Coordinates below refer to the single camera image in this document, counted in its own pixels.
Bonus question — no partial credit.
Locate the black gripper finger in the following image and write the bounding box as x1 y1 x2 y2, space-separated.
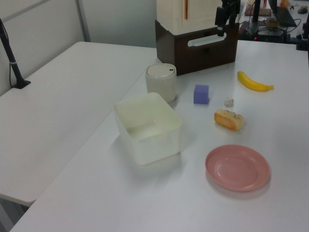
228 11 239 28
214 6 229 37

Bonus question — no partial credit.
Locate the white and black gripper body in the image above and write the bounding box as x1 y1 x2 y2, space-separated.
221 0 241 15

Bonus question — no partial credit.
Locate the cream push-lid trash can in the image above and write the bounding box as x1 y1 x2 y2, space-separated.
145 64 178 103

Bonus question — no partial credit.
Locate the black monitor stand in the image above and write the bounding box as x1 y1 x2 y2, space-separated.
251 0 263 24

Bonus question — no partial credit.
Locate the black device with red light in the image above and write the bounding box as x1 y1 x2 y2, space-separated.
239 20 292 43

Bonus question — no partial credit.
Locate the small brown cardboard box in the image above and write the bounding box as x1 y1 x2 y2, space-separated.
265 18 280 28

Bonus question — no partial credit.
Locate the dark brown drawer box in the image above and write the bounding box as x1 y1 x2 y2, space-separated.
154 19 239 76

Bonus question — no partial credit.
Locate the black laptop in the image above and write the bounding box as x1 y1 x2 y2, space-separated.
270 0 297 28

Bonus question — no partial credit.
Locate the yellow toy banana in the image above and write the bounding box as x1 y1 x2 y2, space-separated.
237 71 275 92

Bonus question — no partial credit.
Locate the purple foam cube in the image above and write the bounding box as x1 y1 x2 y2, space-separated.
193 84 210 105

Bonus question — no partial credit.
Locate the orange toy bread piece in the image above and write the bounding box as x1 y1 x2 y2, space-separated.
214 108 245 132

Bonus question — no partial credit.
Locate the cream plastic storage bin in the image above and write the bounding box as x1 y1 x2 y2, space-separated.
113 92 183 166

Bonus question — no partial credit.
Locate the pink plastic plate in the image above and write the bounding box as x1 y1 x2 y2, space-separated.
205 144 270 192

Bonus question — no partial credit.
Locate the white drawer handle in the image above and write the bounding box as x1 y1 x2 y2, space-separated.
187 32 227 47

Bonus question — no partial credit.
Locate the black clamp mount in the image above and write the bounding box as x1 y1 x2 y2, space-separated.
295 20 309 51

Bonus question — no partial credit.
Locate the black camera stand pole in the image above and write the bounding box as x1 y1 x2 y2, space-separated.
0 18 31 89

